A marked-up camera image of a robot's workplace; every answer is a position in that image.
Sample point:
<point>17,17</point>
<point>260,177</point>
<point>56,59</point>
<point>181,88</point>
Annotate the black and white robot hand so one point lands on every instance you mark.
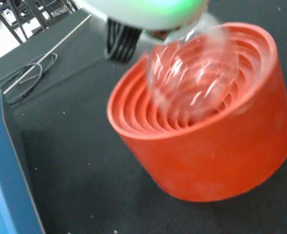
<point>143,12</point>

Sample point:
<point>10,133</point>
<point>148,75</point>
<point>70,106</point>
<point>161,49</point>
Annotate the black bench cloth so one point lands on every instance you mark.
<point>72,146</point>

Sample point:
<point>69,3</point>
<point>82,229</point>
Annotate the blue heater with steel plate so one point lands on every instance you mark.
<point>6,170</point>

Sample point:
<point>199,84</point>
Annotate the black tripod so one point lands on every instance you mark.
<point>14,26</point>

